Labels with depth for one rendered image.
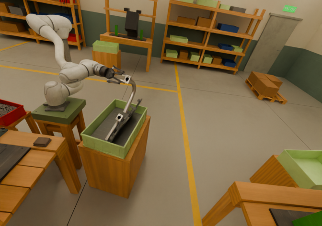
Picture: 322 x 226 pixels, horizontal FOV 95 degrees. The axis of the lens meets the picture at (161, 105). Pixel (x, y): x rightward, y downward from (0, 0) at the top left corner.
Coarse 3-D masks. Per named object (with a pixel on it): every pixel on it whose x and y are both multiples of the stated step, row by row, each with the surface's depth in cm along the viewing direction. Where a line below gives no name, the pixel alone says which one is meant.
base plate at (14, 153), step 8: (0, 144) 116; (0, 152) 111; (8, 152) 112; (16, 152) 113; (24, 152) 114; (0, 160) 107; (8, 160) 107; (16, 160) 108; (0, 168) 103; (8, 168) 103; (0, 176) 99
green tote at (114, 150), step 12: (108, 108) 166; (144, 108) 174; (96, 120) 147; (144, 120) 176; (84, 132) 133; (132, 132) 139; (84, 144) 137; (96, 144) 132; (108, 144) 126; (120, 156) 133
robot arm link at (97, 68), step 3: (96, 66) 107; (99, 66) 107; (102, 66) 107; (93, 69) 107; (96, 69) 107; (99, 69) 106; (93, 72) 109; (96, 72) 107; (99, 72) 107; (99, 75) 108
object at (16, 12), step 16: (32, 0) 458; (48, 0) 460; (64, 0) 456; (0, 16) 533; (16, 16) 484; (64, 16) 486; (80, 16) 520; (0, 32) 514; (16, 32) 523; (32, 32) 520; (80, 48) 549
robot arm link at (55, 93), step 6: (48, 84) 140; (54, 84) 141; (60, 84) 147; (48, 90) 139; (54, 90) 141; (60, 90) 145; (66, 90) 151; (48, 96) 141; (54, 96) 142; (60, 96) 147; (66, 96) 153; (48, 102) 145; (54, 102) 146; (60, 102) 150
